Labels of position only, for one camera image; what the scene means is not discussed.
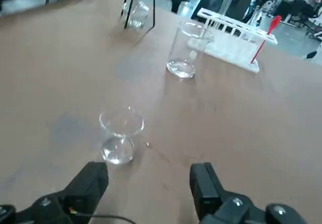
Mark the red plastic dropper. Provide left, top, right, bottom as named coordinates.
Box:
left=249, top=15, right=283, bottom=65

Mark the large glass beaker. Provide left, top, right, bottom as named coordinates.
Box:
left=166, top=22, right=214, bottom=79

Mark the glass test tube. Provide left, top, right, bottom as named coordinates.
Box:
left=220, top=0, right=233, bottom=17

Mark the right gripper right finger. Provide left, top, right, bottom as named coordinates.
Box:
left=189, top=162, right=307, bottom=224

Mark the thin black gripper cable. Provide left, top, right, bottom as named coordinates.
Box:
left=75, top=210, right=144, bottom=224

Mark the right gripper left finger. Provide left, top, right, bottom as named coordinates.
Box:
left=0, top=161, right=110, bottom=224

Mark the white test tube rack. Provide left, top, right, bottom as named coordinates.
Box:
left=187, top=7, right=279, bottom=73

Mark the small glass beaker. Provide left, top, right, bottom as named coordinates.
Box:
left=99, top=106, right=145, bottom=165

